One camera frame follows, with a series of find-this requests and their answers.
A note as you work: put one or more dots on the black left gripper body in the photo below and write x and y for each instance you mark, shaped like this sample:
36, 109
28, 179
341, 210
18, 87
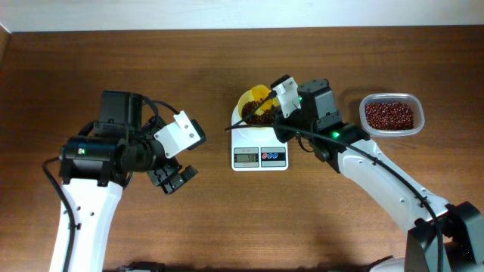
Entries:
161, 175

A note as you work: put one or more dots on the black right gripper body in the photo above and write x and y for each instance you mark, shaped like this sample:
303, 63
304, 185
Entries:
294, 124

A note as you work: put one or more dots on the yellow plastic measuring scoop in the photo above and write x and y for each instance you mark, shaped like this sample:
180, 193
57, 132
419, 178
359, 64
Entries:
261, 92

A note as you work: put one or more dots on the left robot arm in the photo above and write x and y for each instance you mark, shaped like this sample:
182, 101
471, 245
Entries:
96, 166

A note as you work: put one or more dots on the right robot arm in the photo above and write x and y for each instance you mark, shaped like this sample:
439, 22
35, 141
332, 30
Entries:
440, 236

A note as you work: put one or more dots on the white digital kitchen scale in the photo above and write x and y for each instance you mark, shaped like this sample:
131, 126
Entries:
257, 149

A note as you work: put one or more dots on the red beans in bowl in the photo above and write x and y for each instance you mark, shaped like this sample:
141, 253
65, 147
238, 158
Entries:
267, 116

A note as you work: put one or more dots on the pale yellow plastic bowl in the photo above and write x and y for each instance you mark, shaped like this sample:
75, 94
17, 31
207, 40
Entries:
237, 116

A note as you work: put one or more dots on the clear plastic food container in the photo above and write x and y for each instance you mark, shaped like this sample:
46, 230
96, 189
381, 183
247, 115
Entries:
409, 99

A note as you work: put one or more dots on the red adzuki beans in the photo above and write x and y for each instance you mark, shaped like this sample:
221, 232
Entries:
394, 116

